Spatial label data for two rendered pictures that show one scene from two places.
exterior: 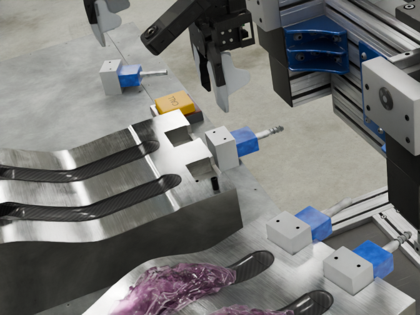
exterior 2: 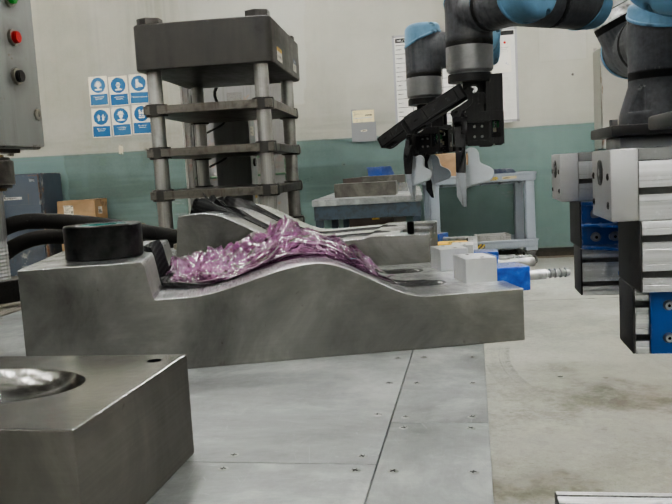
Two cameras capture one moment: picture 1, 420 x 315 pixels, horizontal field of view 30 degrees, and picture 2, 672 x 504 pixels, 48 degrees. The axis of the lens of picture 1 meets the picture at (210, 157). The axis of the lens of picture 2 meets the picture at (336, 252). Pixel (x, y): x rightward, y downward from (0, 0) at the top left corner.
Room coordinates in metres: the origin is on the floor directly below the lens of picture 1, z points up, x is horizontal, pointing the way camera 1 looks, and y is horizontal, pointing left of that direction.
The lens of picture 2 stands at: (-0.15, -0.35, 0.99)
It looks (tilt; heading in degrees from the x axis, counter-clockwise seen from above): 6 degrees down; 24
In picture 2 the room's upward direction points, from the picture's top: 3 degrees counter-clockwise
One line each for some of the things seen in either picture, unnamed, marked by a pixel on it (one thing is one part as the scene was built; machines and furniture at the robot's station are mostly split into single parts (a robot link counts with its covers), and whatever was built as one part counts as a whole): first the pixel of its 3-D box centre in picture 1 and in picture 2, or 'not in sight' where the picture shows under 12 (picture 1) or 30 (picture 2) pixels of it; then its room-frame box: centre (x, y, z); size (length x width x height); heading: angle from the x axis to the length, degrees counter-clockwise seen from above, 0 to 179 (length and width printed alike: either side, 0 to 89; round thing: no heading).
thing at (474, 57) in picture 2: not in sight; (469, 61); (1.09, -0.05, 1.15); 0.08 x 0.08 x 0.05
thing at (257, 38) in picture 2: not in sight; (236, 169); (4.92, 2.74, 1.03); 1.54 x 0.94 x 2.06; 18
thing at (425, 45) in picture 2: not in sight; (424, 50); (1.42, 0.13, 1.22); 0.09 x 0.08 x 0.11; 110
